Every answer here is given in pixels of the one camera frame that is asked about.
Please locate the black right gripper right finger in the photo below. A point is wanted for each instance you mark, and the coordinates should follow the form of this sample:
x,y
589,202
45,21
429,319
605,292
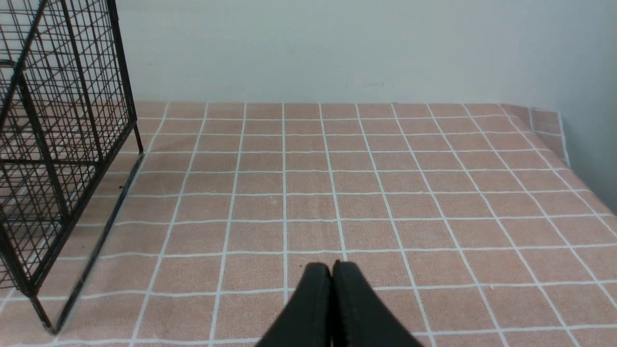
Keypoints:
x,y
360,318

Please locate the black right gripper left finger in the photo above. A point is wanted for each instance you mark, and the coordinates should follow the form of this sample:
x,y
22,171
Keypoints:
x,y
305,319

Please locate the pink checkered tablecloth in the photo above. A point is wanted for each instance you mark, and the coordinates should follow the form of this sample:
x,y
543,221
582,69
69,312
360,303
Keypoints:
x,y
465,219

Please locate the black wire mesh rack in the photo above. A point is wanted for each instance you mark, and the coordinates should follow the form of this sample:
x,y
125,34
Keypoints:
x,y
67,109

